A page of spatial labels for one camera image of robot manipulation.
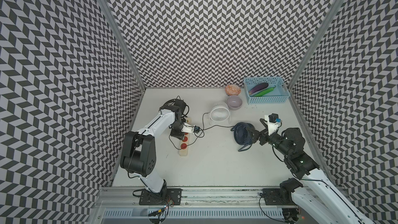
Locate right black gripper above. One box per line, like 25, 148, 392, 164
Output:
246, 118, 291, 157

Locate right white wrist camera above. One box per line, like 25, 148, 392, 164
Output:
264, 114, 282, 135

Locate navy blue desk fan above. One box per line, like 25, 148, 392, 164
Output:
231, 122, 257, 152

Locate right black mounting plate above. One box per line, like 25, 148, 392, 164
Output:
260, 188, 308, 206

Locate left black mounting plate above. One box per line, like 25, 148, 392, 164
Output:
139, 188, 182, 205

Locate green toy cucumber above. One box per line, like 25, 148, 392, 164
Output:
253, 87, 275, 97

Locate purple toy eggplant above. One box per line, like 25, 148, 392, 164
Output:
248, 83, 268, 95

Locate black power strip cable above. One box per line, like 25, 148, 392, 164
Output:
163, 95, 190, 116

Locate beige red power strip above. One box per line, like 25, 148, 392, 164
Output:
178, 117, 192, 157

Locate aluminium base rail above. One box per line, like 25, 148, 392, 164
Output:
90, 186, 355, 224

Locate lilac bowl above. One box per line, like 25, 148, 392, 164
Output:
226, 95, 243, 111

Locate black cable of white fan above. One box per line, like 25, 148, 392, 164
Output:
168, 111, 212, 150

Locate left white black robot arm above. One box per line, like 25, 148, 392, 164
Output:
120, 97, 194, 195

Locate black mounting plate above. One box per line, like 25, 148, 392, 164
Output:
260, 188, 308, 206
139, 188, 182, 205

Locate white desk fan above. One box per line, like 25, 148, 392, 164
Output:
209, 101, 231, 123

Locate light blue plastic basket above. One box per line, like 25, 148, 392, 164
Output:
244, 77, 290, 104

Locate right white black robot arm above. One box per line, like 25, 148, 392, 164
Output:
248, 128, 373, 224

